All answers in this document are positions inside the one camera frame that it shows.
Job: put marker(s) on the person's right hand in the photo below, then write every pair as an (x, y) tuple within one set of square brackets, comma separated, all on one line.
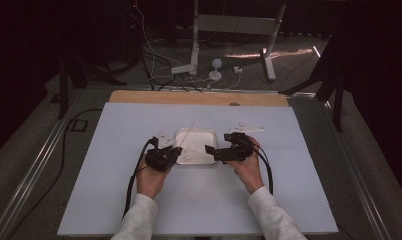
[(249, 173)]

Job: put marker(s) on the white desk frame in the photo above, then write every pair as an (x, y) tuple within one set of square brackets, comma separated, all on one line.
[(235, 24)]

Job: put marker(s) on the square metal tray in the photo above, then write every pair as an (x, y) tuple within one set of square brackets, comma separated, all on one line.
[(202, 138)]

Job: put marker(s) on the black tripod stand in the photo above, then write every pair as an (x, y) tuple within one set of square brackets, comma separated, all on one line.
[(337, 100), (64, 86)]

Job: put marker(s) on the white round device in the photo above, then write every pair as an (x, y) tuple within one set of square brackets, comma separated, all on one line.
[(216, 68)]

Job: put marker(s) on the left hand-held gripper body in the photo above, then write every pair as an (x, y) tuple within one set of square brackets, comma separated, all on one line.
[(160, 159)]

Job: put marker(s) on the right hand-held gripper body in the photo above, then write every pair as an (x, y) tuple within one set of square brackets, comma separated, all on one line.
[(235, 151)]

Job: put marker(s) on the aluminium floor rail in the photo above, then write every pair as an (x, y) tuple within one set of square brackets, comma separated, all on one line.
[(32, 170), (355, 176)]

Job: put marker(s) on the white power strip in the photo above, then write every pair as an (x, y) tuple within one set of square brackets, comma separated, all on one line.
[(182, 69)]

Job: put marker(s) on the black square floor plate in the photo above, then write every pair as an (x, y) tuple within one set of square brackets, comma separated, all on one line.
[(72, 125)]

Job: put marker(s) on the small white plug adapter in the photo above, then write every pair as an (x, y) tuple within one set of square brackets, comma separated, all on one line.
[(238, 69)]

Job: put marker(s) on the person's left hand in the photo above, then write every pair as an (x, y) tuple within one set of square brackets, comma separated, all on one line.
[(152, 181)]

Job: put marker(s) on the white round food piece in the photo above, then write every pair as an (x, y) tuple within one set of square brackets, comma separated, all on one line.
[(193, 147), (185, 149), (188, 157)]

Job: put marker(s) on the white table mat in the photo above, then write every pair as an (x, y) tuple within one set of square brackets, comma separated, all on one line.
[(122, 133)]

